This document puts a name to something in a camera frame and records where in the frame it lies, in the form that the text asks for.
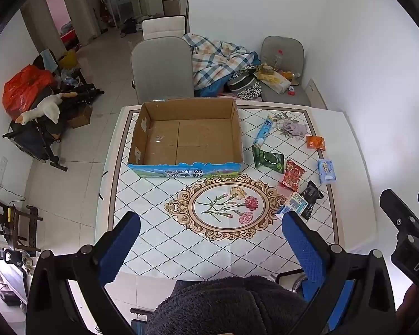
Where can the grey fabric chair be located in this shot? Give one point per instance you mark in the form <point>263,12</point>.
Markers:
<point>162,69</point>

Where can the green snack packet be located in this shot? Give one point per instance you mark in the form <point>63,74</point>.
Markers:
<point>270,160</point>

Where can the grey armchair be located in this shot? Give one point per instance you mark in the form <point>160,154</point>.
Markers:
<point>293,62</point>

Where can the black stroller frame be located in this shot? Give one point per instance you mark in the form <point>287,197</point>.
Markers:
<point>37,137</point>

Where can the yellow snack bag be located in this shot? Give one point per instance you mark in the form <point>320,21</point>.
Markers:
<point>274,81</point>

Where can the orange snack packet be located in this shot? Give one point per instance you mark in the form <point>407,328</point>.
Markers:
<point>315,142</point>

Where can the open cardboard box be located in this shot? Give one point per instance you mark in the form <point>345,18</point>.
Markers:
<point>187,138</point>

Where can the small cardboard box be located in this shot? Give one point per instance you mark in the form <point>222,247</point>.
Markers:
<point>82,118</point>

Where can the plastic bottle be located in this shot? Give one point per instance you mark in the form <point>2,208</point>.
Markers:
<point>278,60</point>

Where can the blue tube snack packet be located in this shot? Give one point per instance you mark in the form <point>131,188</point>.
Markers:
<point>263,133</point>

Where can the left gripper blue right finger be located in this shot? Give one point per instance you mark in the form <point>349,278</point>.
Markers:
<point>314,255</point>

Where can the zebra pattern bag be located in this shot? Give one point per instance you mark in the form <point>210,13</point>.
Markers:
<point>244,86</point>

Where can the plaid blanket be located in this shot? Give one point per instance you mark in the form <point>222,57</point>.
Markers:
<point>214,60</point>

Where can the white goose plush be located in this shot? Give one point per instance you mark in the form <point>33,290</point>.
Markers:
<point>48,107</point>

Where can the red snack packet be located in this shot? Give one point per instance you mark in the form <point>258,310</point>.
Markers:
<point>292,175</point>

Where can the white chair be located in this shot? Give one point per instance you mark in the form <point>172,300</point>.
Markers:
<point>163,27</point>

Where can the orange plastic bag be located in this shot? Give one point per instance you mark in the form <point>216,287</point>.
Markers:
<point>20,92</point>

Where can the blue white snack packet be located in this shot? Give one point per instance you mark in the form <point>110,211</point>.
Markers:
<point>294,203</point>

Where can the black snack packet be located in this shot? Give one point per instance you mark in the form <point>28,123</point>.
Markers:
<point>311,194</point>

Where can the black fleece hat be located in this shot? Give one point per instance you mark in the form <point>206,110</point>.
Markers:
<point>230,305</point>

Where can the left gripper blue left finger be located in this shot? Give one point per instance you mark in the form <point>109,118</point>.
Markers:
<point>114,246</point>

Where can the light blue tissue packet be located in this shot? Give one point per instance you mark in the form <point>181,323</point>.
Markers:
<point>326,171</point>

